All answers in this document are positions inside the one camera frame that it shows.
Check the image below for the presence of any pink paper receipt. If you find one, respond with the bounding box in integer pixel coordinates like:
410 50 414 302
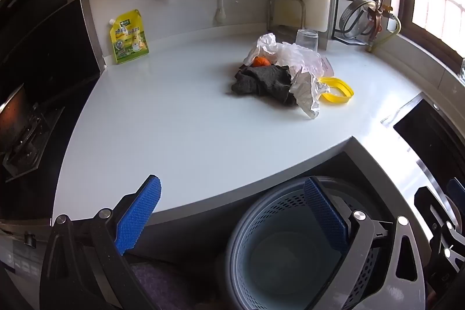
319 55 335 79

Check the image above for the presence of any black gas stove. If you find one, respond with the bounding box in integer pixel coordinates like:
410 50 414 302
0 83 67 184

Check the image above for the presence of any yellowish gas hose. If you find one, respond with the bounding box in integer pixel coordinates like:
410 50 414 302
366 16 402 53

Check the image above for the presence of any metal wire stand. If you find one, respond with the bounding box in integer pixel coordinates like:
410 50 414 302
268 0 305 39

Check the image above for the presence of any dark grey cloth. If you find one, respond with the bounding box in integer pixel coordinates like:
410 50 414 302
232 65 302 107

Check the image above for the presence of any black range hood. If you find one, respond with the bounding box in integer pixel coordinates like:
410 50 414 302
0 0 104 104

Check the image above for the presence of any clear cup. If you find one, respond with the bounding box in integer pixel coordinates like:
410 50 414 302
295 29 319 51

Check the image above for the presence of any white paper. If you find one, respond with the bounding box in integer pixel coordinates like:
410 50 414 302
289 68 331 120

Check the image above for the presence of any glass pot lid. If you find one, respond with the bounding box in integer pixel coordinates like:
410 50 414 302
336 0 382 39

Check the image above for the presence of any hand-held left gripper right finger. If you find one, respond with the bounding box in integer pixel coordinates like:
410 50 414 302
303 175 427 310

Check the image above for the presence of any yellow plastic ring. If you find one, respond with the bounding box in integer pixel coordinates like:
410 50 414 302
317 77 354 104

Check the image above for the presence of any steel sink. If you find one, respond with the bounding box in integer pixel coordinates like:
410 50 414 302
381 92 465 195

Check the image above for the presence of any yellow spout pouch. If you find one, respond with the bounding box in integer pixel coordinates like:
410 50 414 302
108 9 150 65

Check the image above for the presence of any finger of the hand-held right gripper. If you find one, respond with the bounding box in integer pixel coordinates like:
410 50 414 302
414 186 455 228
446 177 465 203

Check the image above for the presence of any gas valve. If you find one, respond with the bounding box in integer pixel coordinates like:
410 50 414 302
366 3 395 42

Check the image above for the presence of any purple floor mat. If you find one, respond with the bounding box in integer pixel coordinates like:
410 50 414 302
128 260 205 310

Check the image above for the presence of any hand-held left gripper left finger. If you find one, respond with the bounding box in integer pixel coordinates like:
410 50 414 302
39 174 162 310

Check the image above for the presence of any grey perforated waste basket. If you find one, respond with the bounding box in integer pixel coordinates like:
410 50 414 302
223 176 425 310

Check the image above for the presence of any white plastic bag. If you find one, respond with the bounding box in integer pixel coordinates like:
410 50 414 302
243 33 326 79

